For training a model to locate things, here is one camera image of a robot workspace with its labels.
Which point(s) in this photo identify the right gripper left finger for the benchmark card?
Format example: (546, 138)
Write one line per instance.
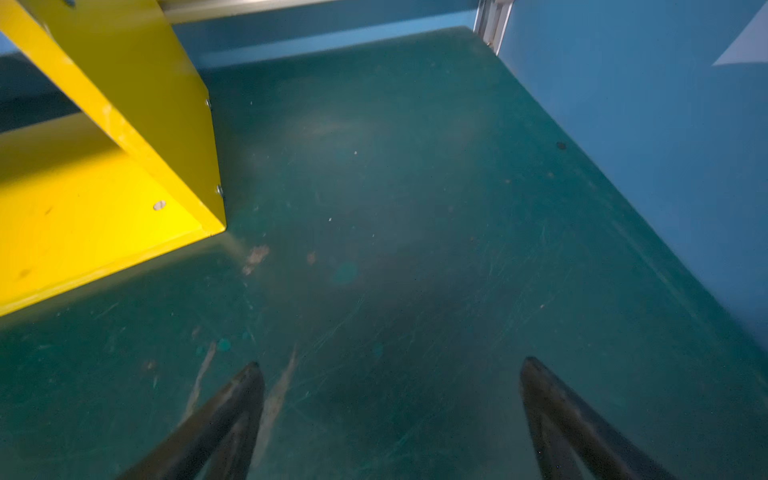
(219, 439)

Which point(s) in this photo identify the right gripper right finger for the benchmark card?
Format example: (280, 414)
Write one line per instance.
(566, 431)

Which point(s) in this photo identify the yellow shelf with coloured boards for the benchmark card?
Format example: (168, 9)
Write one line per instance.
(131, 175)

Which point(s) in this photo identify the right aluminium frame post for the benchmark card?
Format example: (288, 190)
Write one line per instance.
(491, 22)

